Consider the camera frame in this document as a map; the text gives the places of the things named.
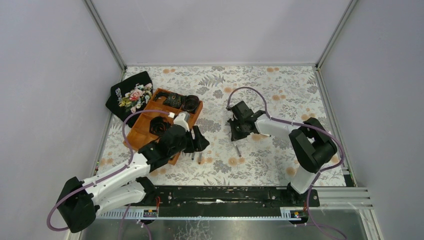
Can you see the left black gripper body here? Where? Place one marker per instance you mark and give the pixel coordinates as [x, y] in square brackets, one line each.
[195, 141]

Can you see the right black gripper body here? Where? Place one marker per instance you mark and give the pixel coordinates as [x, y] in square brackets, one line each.
[238, 126]

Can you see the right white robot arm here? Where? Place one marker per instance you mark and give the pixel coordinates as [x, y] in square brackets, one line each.
[312, 146]

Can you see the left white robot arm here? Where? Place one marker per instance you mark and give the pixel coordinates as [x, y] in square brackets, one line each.
[82, 201]

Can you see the floral table mat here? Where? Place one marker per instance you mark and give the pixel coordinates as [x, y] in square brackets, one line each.
[287, 92]

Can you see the rolled tie black orange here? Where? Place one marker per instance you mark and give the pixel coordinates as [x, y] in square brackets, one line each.
[158, 125]

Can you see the orange wooden divided tray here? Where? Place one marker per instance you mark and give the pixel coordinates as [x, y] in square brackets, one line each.
[139, 134]

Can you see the rolled dark tie back left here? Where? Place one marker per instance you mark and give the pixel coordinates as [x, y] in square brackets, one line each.
[171, 99]

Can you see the rolled dark tie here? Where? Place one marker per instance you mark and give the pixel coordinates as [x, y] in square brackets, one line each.
[190, 104]
[171, 99]

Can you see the rolled dark tie back right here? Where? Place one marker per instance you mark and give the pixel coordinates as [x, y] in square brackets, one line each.
[190, 104]

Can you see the black floral embroidered cloth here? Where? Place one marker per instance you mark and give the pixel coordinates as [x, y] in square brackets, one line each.
[131, 95]

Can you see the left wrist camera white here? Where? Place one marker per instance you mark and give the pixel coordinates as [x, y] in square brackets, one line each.
[180, 119]

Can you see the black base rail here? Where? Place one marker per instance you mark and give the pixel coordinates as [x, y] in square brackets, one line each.
[226, 201]

